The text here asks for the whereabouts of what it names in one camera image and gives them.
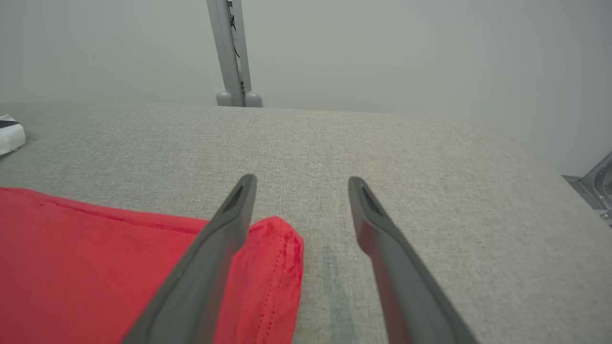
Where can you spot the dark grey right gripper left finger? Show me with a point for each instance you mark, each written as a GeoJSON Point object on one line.
{"type": "Point", "coordinates": [201, 282]}

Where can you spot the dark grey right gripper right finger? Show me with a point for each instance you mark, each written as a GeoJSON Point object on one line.
{"type": "Point", "coordinates": [406, 286]}

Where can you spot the red white basketball jersey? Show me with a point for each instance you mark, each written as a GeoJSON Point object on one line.
{"type": "Point", "coordinates": [86, 272]}

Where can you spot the grey rounded post cap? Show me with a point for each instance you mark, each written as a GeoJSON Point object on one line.
{"type": "Point", "coordinates": [253, 100]}
{"type": "Point", "coordinates": [224, 99]}

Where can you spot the grey metal frame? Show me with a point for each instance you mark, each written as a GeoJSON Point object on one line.
{"type": "Point", "coordinates": [595, 188]}

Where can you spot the grey vertical partition post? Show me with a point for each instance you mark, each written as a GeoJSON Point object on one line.
{"type": "Point", "coordinates": [224, 48]}

